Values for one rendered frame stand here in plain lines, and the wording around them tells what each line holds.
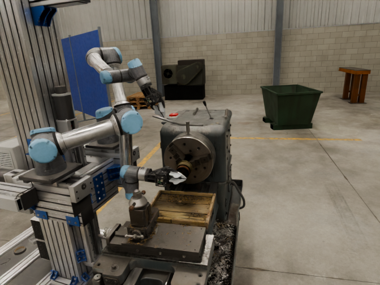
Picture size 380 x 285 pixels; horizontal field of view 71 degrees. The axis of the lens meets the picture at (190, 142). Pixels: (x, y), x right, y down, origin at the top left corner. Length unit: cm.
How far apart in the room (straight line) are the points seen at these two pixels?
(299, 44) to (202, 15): 394
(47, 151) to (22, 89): 53
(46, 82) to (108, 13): 1134
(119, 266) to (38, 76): 109
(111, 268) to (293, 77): 1090
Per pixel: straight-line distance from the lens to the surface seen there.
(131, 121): 136
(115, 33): 1283
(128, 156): 158
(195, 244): 117
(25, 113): 182
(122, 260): 125
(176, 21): 1191
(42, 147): 136
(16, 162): 195
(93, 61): 183
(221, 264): 166
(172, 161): 168
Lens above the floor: 171
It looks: 18 degrees down
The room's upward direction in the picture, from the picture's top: 3 degrees counter-clockwise
